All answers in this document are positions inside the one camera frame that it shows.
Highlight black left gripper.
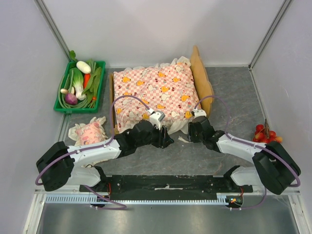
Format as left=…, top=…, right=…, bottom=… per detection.
left=136, top=121, right=174, bottom=149

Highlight wooden pet bed frame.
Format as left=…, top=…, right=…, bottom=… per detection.
left=109, top=46, right=214, bottom=134

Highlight pink checkered duck mattress cover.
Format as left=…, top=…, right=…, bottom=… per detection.
left=113, top=57, right=199, bottom=134

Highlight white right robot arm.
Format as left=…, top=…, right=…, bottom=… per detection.
left=188, top=116, right=301, bottom=195

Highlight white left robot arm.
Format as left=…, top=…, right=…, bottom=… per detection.
left=35, top=120, right=174, bottom=192

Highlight red toy cherry bunch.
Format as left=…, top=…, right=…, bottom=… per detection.
left=252, top=119, right=283, bottom=143

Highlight pink frilled pillow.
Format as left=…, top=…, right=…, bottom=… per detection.
left=68, top=117, right=107, bottom=146

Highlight green toy long beans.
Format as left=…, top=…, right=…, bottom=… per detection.
left=57, top=68, right=99, bottom=109

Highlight green toy leafy vegetable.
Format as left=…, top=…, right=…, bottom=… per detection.
left=83, top=59, right=102, bottom=98

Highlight orange toy carrot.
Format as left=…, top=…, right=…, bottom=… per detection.
left=83, top=74, right=91, bottom=89

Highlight purple toy onion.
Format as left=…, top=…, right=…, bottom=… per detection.
left=64, top=93, right=78, bottom=105

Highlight white toy radish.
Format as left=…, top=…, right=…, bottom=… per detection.
left=76, top=61, right=92, bottom=74

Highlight green toy bok choy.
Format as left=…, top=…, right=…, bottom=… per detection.
left=70, top=68, right=86, bottom=101

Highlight toy mushroom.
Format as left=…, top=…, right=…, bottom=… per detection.
left=60, top=89, right=68, bottom=94

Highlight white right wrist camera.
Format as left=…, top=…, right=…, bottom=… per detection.
left=192, top=109, right=207, bottom=121

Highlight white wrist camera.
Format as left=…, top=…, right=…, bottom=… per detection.
left=148, top=108, right=165, bottom=130
left=192, top=109, right=207, bottom=121

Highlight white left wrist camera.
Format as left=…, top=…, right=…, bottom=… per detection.
left=148, top=108, right=165, bottom=130

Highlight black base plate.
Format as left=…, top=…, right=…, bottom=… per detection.
left=91, top=175, right=253, bottom=200

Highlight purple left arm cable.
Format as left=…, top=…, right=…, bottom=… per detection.
left=35, top=95, right=153, bottom=210

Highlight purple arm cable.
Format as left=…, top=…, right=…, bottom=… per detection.
left=35, top=95, right=153, bottom=210
left=194, top=95, right=300, bottom=211

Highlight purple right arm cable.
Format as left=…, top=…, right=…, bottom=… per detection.
left=194, top=95, right=300, bottom=211

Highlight grey slotted cable duct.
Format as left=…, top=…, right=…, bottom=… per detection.
left=45, top=194, right=232, bottom=205

